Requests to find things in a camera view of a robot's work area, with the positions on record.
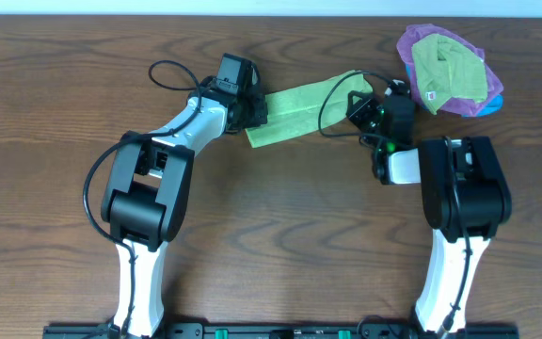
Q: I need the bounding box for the light green microfiber cloth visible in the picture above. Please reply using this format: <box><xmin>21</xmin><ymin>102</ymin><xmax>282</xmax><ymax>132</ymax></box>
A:
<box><xmin>247</xmin><ymin>71</ymin><xmax>374</xmax><ymax>148</ymax></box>

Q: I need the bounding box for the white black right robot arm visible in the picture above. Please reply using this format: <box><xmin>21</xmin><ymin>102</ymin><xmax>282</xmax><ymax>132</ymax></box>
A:
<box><xmin>345</xmin><ymin>91</ymin><xmax>512</xmax><ymax>338</ymax></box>

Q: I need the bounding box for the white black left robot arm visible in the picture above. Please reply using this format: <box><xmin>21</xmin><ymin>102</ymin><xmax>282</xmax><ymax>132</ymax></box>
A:
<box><xmin>101</xmin><ymin>66</ymin><xmax>267</xmax><ymax>338</ymax></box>

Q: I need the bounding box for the olive green folded cloth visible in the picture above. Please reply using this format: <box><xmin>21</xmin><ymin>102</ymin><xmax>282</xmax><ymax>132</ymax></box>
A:
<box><xmin>411</xmin><ymin>33</ymin><xmax>488</xmax><ymax>114</ymax></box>

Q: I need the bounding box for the blue cloth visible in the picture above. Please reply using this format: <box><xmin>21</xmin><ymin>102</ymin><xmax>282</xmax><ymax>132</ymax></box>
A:
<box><xmin>405</xmin><ymin>64</ymin><xmax>504</xmax><ymax>119</ymax></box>

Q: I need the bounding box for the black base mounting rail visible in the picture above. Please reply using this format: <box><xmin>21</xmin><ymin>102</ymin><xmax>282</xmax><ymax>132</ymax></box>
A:
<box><xmin>42</xmin><ymin>322</ymin><xmax>520</xmax><ymax>339</ymax></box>

